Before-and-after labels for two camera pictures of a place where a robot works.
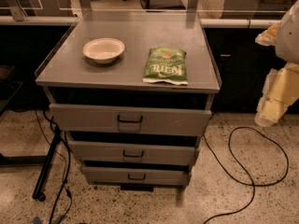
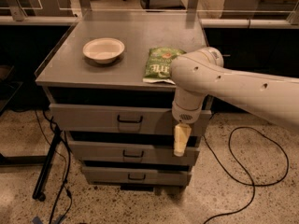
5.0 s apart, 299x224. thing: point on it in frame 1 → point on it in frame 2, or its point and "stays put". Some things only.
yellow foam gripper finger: (269, 111) → (181, 137)
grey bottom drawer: (119, 175) stays put
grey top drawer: (129, 119) stays put
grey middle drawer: (135, 152) stays put
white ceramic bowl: (104, 49) stays put
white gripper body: (288, 41) → (185, 115)
